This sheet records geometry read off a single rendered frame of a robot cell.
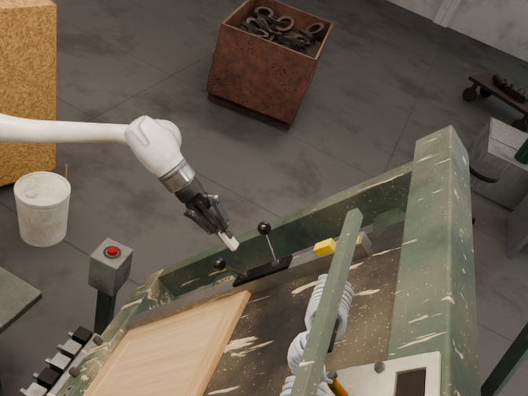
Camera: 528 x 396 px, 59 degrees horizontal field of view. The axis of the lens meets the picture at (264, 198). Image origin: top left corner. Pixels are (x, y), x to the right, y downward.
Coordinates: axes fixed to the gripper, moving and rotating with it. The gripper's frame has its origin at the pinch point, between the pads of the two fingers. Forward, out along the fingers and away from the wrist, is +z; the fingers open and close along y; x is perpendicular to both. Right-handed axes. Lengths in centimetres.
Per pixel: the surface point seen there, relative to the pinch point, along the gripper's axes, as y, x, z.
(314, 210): -18.1, -18.0, 10.6
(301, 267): -19.6, 6.9, 12.6
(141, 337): 44.6, 13.1, 13.9
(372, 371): -52, 52, 5
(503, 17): -57, -967, 232
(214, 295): 12.3, 6.9, 12.0
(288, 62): 87, -309, 2
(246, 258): 14.6, -17.1, 16.8
